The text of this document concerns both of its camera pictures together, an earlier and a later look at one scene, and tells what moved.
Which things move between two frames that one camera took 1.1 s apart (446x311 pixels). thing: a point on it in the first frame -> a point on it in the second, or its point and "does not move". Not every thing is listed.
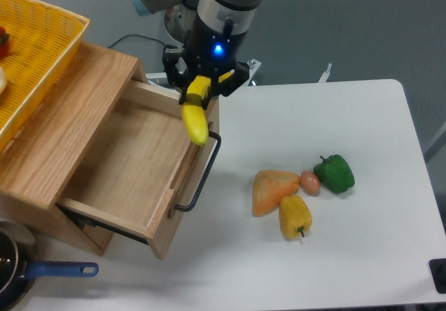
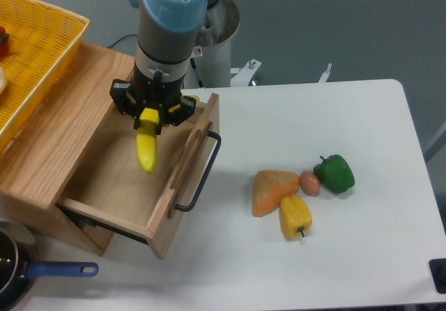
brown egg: x=310 y=183 does not move
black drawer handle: x=188 y=208 does not move
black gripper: x=209 y=53 -> x=152 y=93
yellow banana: x=193 y=111 -> x=146 y=137
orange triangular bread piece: x=269 y=187 does not move
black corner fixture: x=438 y=270 does not move
